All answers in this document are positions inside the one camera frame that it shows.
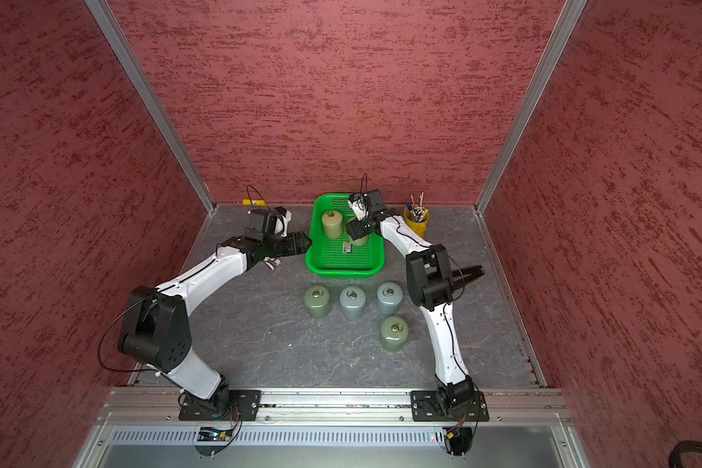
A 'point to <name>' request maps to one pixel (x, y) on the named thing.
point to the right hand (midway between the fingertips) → (360, 226)
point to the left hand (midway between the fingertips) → (302, 248)
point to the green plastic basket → (337, 257)
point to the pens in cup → (417, 212)
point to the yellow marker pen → (257, 203)
